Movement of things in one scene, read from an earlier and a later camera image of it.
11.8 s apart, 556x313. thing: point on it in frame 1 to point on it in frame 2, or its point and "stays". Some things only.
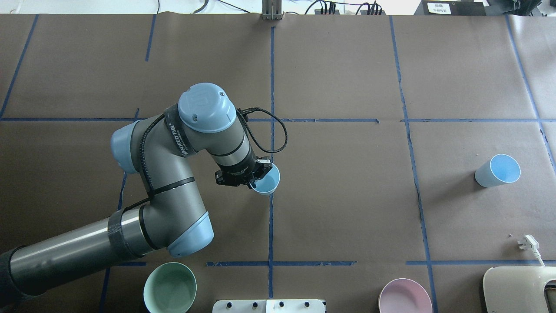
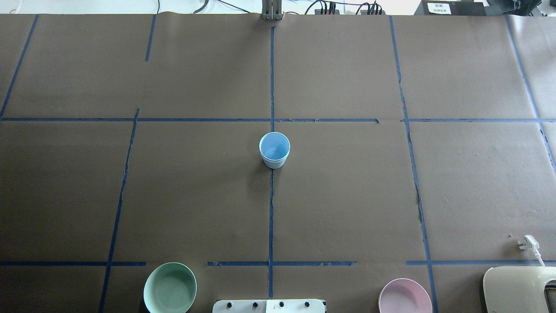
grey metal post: [271, 10] stays
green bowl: [170, 288] stays
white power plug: [530, 243] stays
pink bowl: [405, 295] stays
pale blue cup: [266, 185] to [274, 155]
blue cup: [502, 168] to [275, 148]
